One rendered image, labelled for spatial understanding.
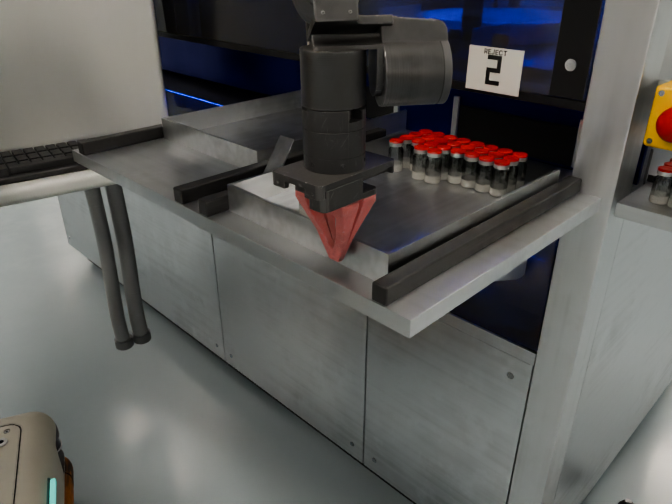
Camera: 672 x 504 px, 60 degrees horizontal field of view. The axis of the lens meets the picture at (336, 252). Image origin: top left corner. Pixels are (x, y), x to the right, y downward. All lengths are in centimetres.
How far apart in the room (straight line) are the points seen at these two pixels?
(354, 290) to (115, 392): 141
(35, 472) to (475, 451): 84
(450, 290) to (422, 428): 70
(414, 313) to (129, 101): 100
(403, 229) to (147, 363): 141
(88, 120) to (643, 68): 105
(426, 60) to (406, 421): 89
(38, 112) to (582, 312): 108
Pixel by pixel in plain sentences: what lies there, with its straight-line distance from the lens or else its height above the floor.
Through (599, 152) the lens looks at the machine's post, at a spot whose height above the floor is 94.
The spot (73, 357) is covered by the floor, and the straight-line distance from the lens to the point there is 209.
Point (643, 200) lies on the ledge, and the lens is 86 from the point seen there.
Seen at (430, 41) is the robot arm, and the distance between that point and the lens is 53.
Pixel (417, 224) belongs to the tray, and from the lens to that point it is 69.
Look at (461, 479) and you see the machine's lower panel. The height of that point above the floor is 25.
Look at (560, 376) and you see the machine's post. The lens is 98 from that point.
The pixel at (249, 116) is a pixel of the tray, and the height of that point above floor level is 89.
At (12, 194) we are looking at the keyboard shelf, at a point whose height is 80.
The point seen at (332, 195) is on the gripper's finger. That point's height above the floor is 98.
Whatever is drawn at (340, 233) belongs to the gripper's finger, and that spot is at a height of 93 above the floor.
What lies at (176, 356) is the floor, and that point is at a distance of 199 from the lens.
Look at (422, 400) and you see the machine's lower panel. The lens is 120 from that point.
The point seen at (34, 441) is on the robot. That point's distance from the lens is 140.
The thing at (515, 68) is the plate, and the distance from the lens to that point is 86.
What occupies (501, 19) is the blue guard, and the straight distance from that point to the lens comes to 87.
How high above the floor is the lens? 117
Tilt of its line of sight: 27 degrees down
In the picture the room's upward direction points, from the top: straight up
